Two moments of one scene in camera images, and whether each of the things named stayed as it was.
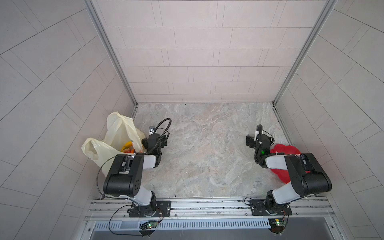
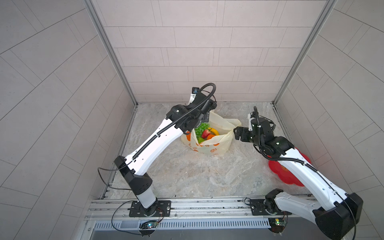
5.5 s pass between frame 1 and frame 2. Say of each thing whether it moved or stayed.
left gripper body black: moved
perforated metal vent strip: stayed
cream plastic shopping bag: moved
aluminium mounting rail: stayed
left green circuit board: stayed
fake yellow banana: moved
